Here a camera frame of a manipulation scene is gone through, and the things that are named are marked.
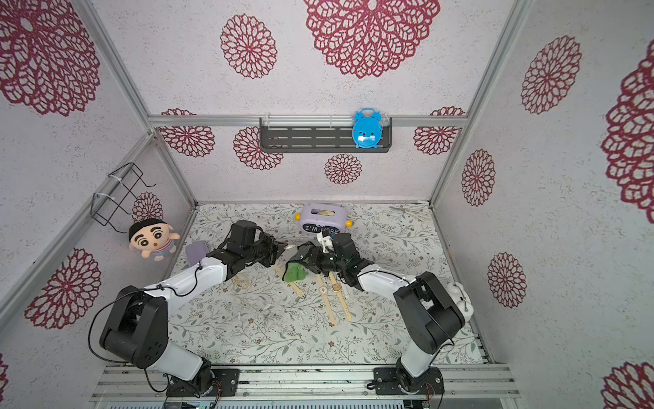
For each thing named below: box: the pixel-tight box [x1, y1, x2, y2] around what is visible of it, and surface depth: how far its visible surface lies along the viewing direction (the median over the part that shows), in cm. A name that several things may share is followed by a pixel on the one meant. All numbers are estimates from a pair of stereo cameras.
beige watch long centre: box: [315, 273, 337, 327], surface depth 92 cm
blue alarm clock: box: [352, 107, 383, 149], surface depth 90 cm
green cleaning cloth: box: [283, 262, 309, 283], surface depth 83 cm
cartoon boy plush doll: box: [128, 218, 181, 262], surface depth 86 cm
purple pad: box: [185, 241, 208, 267], surface depth 102 cm
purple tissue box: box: [299, 203, 348, 235], surface depth 107 cm
